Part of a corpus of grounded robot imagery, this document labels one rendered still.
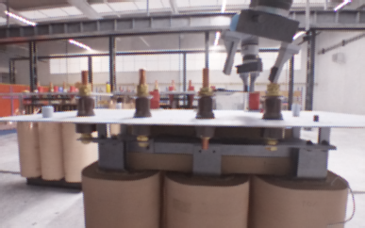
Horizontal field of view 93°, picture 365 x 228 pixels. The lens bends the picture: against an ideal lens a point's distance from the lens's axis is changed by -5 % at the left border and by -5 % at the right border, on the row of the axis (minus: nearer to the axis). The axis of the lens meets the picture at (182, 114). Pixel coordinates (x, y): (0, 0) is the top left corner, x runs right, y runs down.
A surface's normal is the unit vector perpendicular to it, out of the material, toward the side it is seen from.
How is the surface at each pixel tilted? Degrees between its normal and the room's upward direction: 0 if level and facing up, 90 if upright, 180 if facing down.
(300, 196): 90
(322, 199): 90
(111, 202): 90
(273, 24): 113
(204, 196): 90
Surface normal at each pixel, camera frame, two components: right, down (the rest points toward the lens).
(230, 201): 0.22, 0.07
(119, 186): -0.11, 0.07
